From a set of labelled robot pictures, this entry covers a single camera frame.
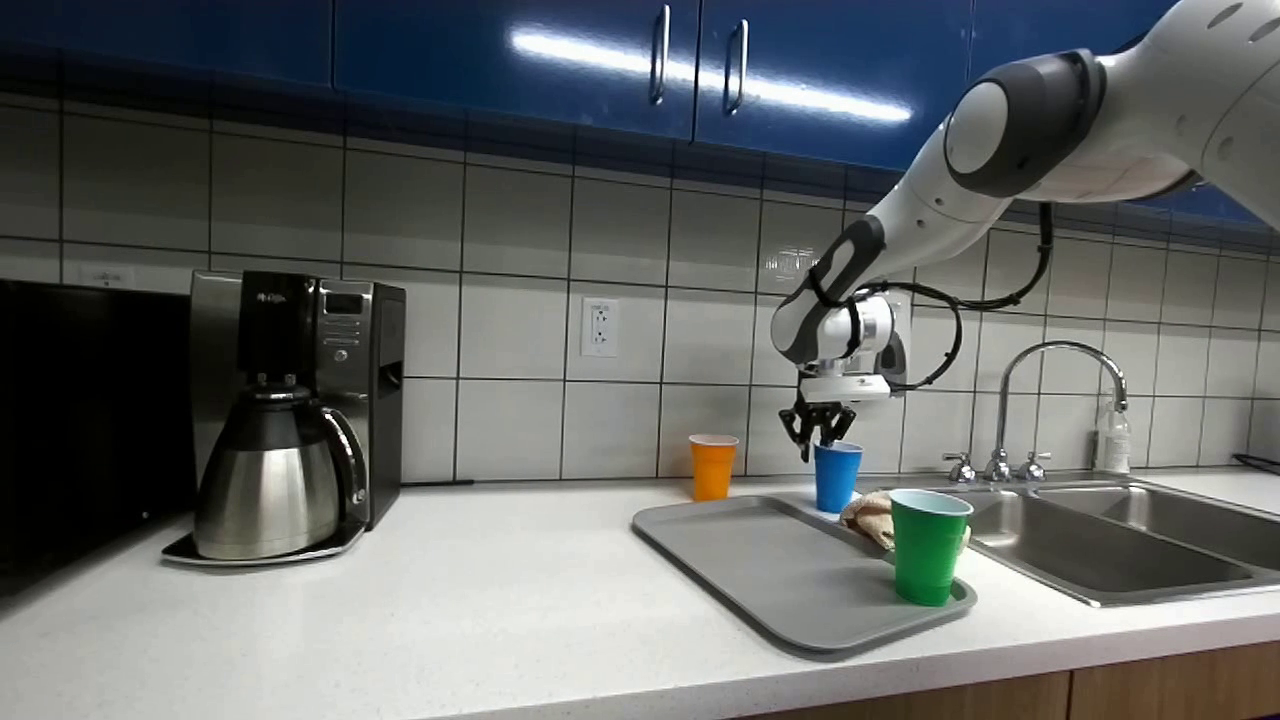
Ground blue plastic cup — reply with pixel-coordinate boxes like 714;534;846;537
815;444;864;514

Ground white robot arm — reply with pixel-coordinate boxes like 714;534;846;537
774;0;1280;451

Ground green plastic cup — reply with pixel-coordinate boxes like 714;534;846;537
889;489;972;606

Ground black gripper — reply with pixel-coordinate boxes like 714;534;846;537
779;396;855;466

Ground grey plastic tray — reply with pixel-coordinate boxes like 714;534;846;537
632;495;976;659

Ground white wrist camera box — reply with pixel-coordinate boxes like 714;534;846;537
798;371;894;410

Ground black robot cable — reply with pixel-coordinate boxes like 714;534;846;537
852;197;1059;402

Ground black microwave oven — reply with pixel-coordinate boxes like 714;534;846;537
0;279;198;595

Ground black steel coffee maker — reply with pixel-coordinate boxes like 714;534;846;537
165;271;403;568

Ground white wall outlet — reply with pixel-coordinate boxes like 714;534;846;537
579;298;622;357

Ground orange plastic cup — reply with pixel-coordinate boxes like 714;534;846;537
687;434;741;501

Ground wooden lower cabinets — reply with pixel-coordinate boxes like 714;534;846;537
753;644;1280;720

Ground blue upper cabinets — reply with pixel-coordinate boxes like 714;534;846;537
0;0;1280;245

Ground chrome kitchen faucet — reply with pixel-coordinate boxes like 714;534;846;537
944;339;1134;486

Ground stainless steel double sink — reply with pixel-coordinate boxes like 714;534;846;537
955;480;1280;610

